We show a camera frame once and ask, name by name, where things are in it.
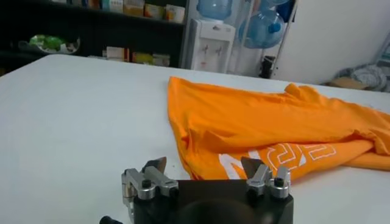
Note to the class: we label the orange t-shirt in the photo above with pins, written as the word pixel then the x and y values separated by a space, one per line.
pixel 259 121

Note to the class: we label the green and white medicine box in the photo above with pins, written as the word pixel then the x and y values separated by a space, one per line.
pixel 161 60

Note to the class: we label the pile of striped clothes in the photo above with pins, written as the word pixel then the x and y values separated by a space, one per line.
pixel 365 76

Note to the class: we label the brown cardboard box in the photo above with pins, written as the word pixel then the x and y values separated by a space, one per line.
pixel 347 82

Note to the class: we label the red and white medicine box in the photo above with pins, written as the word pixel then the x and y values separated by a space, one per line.
pixel 117 54

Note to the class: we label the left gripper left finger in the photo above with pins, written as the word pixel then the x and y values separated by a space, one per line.
pixel 152 179

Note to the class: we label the white water dispenser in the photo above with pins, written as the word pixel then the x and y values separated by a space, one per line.
pixel 210 45

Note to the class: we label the black shelf unit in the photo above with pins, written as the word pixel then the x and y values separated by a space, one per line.
pixel 91 27

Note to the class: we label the white metal jug rack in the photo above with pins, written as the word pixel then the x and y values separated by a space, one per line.
pixel 281 45

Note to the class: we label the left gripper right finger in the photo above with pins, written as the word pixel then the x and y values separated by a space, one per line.
pixel 262 179

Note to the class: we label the bowl with green bag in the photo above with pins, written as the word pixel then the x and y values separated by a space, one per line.
pixel 50 43

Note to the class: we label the blue water jug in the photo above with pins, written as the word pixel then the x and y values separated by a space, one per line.
pixel 262 32
pixel 214 9

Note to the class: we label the yellow and white medicine box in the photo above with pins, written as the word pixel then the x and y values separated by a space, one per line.
pixel 153 11

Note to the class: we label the orange and white medicine box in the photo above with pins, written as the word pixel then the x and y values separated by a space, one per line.
pixel 133 7

